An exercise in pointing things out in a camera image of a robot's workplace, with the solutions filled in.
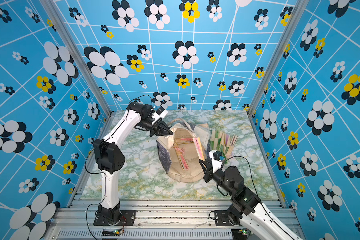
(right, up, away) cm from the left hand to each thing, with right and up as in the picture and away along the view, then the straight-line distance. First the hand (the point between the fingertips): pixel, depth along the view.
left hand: (173, 133), depth 74 cm
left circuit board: (-27, -47, -4) cm, 54 cm away
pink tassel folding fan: (+41, -5, +30) cm, 51 cm away
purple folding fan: (+35, -7, +28) cm, 45 cm away
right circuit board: (+32, -47, -5) cm, 57 cm away
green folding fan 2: (+25, -6, +28) cm, 38 cm away
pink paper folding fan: (+12, -4, -6) cm, 14 cm away
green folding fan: (+29, -6, +28) cm, 41 cm away
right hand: (+14, -13, -3) cm, 20 cm away
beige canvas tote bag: (+2, -15, +20) cm, 24 cm away
